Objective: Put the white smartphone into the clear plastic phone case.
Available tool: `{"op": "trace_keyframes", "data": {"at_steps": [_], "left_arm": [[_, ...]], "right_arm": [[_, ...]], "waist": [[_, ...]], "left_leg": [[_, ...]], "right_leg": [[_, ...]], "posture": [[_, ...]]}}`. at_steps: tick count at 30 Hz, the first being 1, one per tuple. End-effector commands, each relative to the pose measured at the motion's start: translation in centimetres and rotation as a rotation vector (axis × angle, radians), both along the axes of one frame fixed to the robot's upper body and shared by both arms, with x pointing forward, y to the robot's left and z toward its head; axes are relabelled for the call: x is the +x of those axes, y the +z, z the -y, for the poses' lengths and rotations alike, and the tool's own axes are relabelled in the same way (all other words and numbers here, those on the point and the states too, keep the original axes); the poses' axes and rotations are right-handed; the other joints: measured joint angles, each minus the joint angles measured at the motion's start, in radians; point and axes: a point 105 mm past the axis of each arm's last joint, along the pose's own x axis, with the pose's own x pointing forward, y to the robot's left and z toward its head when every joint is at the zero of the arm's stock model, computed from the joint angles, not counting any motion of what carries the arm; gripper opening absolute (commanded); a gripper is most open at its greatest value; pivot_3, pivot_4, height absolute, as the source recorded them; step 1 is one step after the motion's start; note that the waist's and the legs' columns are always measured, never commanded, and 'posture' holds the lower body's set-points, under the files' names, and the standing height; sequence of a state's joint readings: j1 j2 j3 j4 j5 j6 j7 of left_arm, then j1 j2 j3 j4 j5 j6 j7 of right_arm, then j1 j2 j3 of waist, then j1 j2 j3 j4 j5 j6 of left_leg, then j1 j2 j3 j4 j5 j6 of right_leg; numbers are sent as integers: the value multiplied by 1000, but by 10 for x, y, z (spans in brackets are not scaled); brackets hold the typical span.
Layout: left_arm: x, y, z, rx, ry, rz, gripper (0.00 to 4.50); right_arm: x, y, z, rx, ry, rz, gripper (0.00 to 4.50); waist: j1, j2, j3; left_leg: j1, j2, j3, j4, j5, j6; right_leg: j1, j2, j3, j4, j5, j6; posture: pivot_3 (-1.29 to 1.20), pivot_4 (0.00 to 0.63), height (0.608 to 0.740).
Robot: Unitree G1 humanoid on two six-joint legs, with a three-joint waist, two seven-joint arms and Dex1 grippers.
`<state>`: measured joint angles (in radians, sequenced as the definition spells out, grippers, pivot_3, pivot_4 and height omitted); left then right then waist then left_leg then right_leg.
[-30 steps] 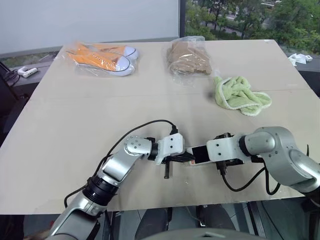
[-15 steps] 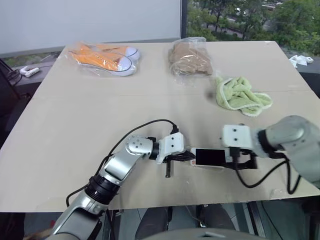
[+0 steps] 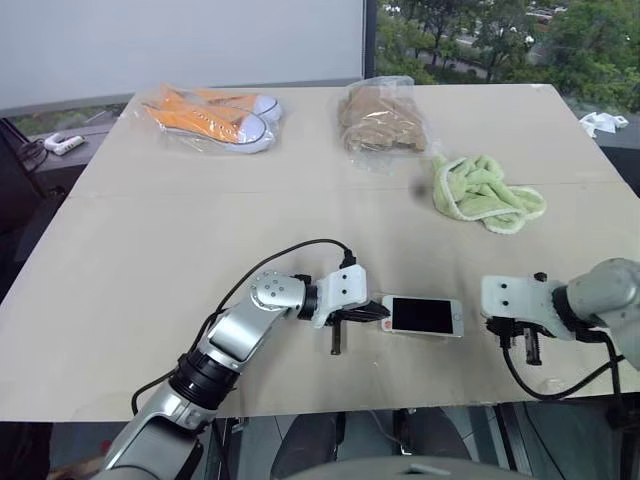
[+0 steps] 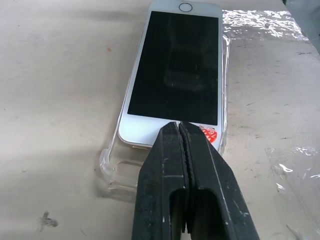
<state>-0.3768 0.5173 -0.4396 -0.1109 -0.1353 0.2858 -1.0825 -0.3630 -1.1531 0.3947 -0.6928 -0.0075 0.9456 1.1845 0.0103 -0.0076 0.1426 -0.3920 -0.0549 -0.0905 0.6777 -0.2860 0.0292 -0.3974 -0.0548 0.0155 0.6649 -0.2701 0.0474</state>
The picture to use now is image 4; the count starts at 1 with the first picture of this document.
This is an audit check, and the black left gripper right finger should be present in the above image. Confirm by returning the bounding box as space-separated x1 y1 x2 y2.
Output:
179 121 258 240

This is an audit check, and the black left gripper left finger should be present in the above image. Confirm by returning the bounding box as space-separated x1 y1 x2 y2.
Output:
130 121 193 240

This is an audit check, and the clear plastic phone case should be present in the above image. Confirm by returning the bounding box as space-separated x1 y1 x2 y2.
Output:
98 31 231 199

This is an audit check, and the white and gold smartphone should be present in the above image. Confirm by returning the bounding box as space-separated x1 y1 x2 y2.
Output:
117 0 227 154

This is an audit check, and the clear tape patch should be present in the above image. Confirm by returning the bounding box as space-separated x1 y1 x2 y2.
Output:
220 8 318 43
264 145 320 227

